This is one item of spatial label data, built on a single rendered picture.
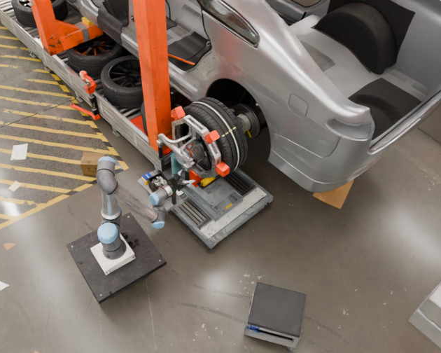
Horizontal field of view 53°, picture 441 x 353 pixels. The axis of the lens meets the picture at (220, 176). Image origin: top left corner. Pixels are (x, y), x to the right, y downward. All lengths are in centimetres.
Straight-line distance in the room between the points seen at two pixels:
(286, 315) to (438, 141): 302
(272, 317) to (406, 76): 268
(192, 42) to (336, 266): 270
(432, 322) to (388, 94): 369
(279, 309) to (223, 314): 54
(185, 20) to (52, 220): 255
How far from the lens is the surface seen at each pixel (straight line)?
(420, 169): 524
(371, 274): 426
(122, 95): 484
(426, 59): 465
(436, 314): 89
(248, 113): 383
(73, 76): 534
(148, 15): 324
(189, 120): 355
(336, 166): 334
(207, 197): 414
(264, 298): 354
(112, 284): 366
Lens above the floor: 352
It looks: 50 degrees down
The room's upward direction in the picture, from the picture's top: 4 degrees clockwise
